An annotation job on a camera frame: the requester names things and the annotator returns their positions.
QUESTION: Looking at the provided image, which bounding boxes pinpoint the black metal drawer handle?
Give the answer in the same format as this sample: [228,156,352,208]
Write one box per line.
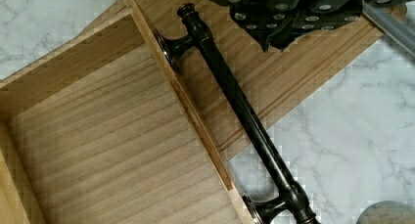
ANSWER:
[154,3,321,224]

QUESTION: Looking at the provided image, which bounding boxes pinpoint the grey metal rod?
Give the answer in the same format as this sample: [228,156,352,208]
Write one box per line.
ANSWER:
[362,3,415,56]

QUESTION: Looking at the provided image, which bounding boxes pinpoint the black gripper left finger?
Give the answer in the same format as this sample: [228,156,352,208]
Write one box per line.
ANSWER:
[210,0,305,52]

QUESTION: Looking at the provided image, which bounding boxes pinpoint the grey round object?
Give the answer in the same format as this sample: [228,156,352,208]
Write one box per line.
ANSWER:
[356,201,415,224]

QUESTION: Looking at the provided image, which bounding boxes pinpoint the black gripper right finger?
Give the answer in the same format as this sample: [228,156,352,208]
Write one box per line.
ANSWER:
[270,0,413,50]

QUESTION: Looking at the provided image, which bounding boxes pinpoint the wooden drawer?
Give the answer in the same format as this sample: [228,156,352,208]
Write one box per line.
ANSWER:
[1,0,254,224]

